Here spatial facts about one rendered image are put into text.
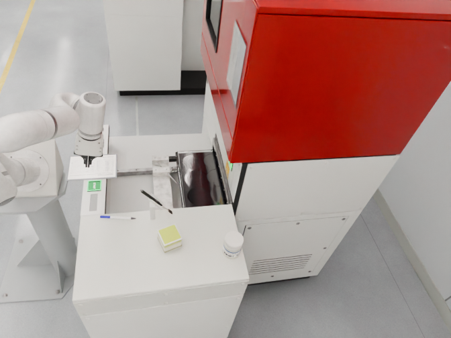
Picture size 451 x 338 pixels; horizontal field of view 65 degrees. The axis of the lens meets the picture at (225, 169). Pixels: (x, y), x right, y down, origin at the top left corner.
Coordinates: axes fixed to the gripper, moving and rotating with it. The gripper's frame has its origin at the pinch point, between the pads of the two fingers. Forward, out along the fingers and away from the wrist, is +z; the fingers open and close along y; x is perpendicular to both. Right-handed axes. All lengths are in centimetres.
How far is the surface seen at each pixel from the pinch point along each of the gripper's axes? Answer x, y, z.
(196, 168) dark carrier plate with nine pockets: -12, -50, 12
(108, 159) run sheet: -14.9, -8.6, 13.7
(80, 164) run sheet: -12.9, 3.2, 16.2
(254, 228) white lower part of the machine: 15, -78, 21
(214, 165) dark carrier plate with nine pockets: -14, -59, 10
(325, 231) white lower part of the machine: 15, -121, 22
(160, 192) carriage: -0.6, -32.2, 17.2
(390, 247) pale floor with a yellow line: -2, -216, 68
